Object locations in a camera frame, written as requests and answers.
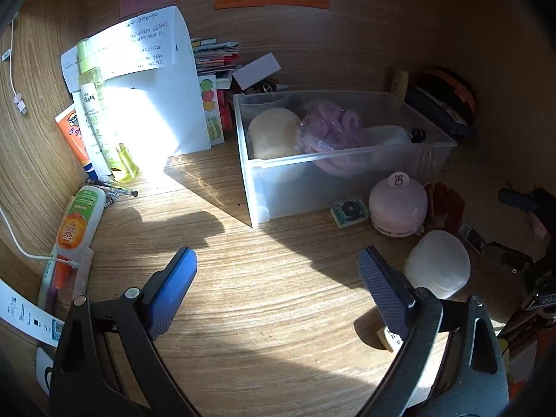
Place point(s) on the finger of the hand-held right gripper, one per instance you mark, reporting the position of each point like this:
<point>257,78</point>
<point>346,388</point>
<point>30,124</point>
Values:
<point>508,260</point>
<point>517,198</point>

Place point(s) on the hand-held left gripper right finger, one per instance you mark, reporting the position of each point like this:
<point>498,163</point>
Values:
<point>384,291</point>

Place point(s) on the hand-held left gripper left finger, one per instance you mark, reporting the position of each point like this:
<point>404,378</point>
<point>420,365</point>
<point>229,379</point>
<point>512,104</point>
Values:
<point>173,286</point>

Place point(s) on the white round puff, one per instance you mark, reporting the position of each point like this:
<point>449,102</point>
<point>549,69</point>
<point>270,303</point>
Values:
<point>436,263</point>

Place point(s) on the pink round device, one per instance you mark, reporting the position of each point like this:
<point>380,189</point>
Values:
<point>397,204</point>

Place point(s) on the black hair clip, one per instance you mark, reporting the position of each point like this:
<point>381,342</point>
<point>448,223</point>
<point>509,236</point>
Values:
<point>417,134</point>

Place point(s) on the clear plastic storage box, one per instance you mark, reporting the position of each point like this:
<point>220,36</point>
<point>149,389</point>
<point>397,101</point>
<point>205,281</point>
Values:
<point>304,186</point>

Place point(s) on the wooden desktop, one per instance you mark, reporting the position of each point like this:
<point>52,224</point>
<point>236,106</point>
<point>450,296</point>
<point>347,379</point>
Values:
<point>269,269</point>

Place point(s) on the beige eraser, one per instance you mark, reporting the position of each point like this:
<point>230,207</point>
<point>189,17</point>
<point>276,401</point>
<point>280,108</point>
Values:
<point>386,336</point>

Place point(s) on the small green box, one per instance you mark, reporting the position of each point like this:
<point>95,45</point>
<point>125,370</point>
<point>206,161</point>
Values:
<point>347,212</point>

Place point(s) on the slim white tube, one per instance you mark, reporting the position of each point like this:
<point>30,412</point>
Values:
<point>82,269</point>

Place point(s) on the white tube orange label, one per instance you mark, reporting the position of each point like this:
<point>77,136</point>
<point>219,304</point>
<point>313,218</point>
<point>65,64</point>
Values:
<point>80,221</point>

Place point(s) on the orange highlighter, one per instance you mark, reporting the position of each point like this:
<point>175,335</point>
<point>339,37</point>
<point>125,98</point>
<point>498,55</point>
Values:
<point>58,278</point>

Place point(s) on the black pen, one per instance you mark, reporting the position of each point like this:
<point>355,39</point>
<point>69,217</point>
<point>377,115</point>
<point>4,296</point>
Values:
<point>115,186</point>

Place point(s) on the blue zip pouch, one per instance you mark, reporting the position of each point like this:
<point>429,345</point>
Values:
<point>438,113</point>

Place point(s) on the black orange pouch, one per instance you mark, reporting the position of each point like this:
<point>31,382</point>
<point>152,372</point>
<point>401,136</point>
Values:
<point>454,87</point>

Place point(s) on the pink mesh bath sponge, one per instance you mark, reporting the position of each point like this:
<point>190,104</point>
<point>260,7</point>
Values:
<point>330,126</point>

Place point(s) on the orange sunscreen tube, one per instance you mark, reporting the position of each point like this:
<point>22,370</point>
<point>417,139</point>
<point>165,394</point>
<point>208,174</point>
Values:
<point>74,139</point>

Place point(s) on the fruit picture box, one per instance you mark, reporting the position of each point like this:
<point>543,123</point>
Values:
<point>210,108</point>

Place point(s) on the cream round sponge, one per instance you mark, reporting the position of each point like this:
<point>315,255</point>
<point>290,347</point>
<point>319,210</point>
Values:
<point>273,132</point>

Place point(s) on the green liquid bottle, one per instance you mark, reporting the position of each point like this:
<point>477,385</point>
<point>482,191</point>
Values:
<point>102,108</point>

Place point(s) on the black metal clips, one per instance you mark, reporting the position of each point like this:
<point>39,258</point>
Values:
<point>267,85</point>

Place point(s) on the small white box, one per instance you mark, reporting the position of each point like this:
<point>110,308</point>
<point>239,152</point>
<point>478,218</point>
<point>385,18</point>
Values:
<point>256,69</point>

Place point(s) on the stack of booklets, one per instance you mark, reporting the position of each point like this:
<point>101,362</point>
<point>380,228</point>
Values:
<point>215,54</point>

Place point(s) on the white printed receipt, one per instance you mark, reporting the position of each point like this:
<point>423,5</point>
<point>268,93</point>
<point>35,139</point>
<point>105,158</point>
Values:
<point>143,39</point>

